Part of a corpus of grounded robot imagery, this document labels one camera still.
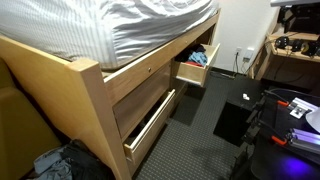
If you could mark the dark garment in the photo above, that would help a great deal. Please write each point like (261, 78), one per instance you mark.
(182, 55)

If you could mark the round black desk gadget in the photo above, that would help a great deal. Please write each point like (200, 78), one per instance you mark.
(282, 42)

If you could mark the white wall socket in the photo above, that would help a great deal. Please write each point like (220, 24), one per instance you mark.
(238, 50)

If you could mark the silver aluminium rails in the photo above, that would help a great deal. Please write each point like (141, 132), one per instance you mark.
(305, 141)

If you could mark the small black desk gadget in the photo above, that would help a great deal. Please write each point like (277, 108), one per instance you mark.
(297, 45)

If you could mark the white wall plate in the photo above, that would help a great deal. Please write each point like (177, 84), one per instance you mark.
(248, 55)

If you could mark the black clothes pile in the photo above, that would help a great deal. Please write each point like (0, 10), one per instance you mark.
(86, 163)

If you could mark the light wooden bed frame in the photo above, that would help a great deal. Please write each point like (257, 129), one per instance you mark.
(86, 100)

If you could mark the black side cabinet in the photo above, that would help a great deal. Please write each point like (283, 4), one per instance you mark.
(240, 113)

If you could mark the wooden desk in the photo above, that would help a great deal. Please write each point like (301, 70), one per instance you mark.
(283, 54)

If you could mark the red garment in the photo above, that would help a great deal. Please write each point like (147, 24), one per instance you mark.
(195, 64)

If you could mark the grey blue clothes pile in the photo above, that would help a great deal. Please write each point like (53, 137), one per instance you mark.
(51, 165)

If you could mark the black monitor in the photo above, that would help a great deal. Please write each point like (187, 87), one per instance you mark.
(303, 20)

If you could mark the blue garment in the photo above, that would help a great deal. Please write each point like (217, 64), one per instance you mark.
(198, 58)

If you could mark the grey striped mattress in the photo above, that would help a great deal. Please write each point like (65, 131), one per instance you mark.
(100, 26)

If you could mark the black and yellow gadget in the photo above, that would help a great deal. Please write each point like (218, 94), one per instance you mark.
(311, 48)

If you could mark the wooden drawer with clothes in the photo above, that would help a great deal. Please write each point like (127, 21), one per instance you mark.
(190, 73)

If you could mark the small white object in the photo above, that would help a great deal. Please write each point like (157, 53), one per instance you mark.
(246, 97)

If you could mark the silver aluminium rail bracket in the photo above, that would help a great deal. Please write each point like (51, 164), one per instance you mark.
(301, 108)

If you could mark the wooden underbed drawer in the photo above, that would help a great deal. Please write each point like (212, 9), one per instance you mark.
(150, 136)
(143, 100)

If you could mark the black clamp with orange grip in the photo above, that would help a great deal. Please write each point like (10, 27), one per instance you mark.
(279, 140)
(282, 103)

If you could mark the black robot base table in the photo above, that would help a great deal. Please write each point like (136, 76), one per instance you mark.
(266, 166)

